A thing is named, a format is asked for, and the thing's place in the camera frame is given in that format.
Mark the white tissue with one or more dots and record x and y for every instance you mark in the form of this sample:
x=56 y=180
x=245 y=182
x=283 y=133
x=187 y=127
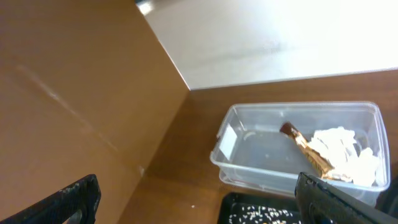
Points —
x=350 y=162

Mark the brown cardboard panel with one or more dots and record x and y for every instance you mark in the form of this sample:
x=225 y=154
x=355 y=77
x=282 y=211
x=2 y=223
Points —
x=86 y=88

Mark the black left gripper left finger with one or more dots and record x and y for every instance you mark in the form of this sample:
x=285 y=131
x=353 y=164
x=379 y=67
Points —
x=76 y=203

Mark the black rectangular tray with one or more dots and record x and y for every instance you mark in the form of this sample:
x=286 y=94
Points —
x=234 y=198

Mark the food scraps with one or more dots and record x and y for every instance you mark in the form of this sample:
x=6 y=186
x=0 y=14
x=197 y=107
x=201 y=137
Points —
x=254 y=214

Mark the black round tray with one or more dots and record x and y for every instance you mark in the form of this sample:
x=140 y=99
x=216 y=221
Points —
x=387 y=201

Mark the gold coffee sachet wrapper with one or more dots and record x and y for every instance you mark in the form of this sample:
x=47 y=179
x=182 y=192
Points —
x=320 y=164

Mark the clear plastic waste bin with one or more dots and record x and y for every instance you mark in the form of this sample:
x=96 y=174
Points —
x=252 y=153

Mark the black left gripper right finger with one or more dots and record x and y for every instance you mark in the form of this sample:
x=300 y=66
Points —
x=320 y=202

